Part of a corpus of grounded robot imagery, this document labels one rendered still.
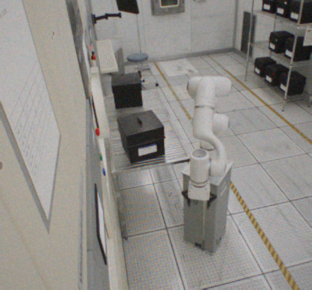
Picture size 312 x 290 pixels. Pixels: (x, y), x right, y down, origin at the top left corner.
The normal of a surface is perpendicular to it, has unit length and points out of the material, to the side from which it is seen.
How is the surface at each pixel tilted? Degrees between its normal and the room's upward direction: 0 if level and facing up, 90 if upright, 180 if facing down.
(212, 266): 0
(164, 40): 90
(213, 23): 90
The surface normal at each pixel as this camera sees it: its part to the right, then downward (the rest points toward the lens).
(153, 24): 0.20, 0.52
